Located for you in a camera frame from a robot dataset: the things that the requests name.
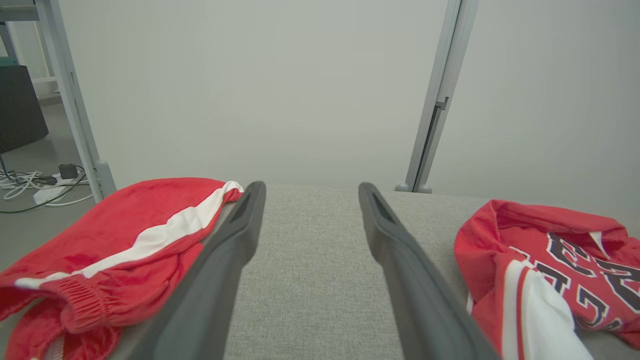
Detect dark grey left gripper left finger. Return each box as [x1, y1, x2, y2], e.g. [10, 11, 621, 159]
[131, 181, 267, 360]

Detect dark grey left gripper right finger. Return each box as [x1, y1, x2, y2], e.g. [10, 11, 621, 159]
[358, 182, 501, 360]

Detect red jersey with white sleeves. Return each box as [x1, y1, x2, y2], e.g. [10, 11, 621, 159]
[454, 199, 640, 360]

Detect red shorts with white stripe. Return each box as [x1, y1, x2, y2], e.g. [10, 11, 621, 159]
[0, 177, 245, 360]

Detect black cabinet with teal top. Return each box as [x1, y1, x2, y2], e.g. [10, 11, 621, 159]
[0, 56, 50, 154]

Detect thin dark green floor cable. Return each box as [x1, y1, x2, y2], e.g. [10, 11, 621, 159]
[0, 172, 89, 215]

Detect white power strip with cables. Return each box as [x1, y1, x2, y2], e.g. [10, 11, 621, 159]
[0, 169, 96, 209]

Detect grey partition post double foot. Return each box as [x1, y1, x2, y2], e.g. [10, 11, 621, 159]
[395, 0, 480, 194]

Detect grey partition post beside cabinet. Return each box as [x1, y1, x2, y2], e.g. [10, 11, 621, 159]
[34, 0, 117, 204]

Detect grey metal desk frame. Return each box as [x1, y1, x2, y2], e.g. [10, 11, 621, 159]
[0, 0, 59, 99]

